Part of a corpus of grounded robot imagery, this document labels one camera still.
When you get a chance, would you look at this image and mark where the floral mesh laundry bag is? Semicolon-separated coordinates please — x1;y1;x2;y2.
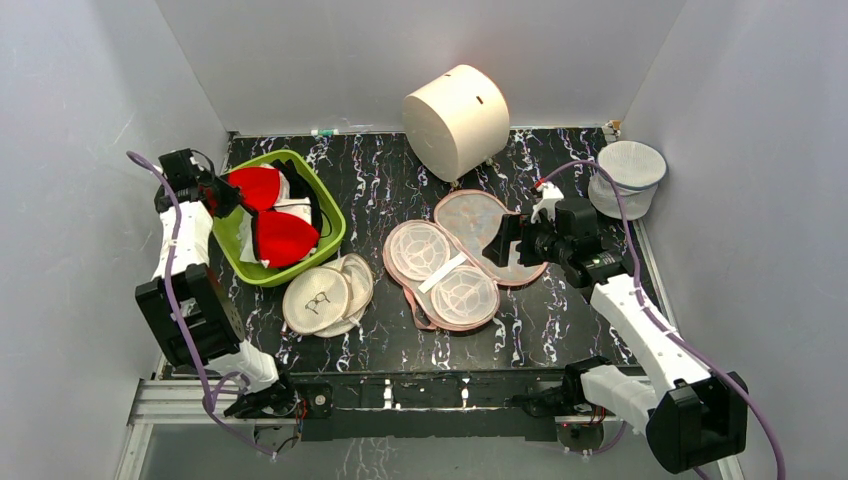
383;189;547;332

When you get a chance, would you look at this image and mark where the cream cylindrical drum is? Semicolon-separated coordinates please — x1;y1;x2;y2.
402;64;510;183

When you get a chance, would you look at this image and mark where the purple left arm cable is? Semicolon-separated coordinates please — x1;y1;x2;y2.
125;150;280;458

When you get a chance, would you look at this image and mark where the white cylindrical mesh bag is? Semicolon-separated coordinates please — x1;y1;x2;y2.
588;140;668;221

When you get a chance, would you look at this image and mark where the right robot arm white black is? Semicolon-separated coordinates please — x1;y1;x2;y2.
483;198;748;474

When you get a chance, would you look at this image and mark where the aluminium base frame rail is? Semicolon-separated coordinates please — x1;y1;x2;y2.
116;374;745;480

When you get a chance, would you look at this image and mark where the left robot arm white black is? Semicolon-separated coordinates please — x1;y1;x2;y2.
127;149;299;418

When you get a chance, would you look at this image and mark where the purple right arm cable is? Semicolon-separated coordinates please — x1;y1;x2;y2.
533;160;788;480

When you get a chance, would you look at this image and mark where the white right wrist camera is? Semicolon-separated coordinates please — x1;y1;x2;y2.
531;181;564;224

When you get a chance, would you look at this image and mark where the black cloth in basin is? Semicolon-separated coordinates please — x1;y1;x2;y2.
271;160;324;234

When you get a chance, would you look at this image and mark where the red bra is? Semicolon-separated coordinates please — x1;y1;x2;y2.
225;165;322;270

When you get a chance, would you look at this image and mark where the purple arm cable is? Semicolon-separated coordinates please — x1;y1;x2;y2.
533;160;788;480
125;150;280;458

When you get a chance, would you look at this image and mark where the green plastic basin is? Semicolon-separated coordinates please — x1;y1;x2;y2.
212;149;346;287

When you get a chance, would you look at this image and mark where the beige round mesh laundry bag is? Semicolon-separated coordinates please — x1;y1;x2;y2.
282;254;375;338

